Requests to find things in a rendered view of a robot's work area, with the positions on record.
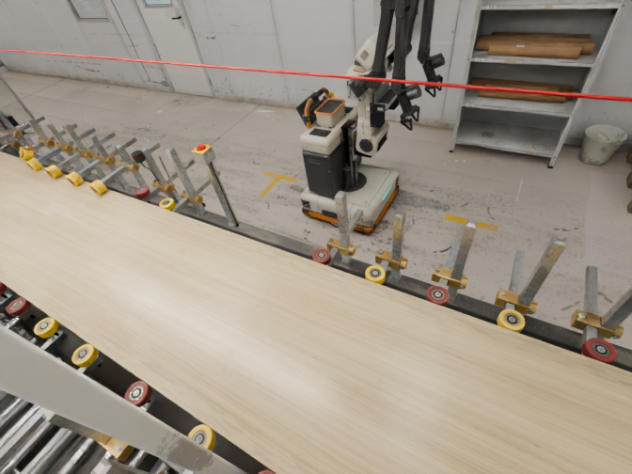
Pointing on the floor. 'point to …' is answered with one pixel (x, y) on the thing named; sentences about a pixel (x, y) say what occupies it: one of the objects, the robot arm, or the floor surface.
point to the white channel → (96, 406)
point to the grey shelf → (571, 68)
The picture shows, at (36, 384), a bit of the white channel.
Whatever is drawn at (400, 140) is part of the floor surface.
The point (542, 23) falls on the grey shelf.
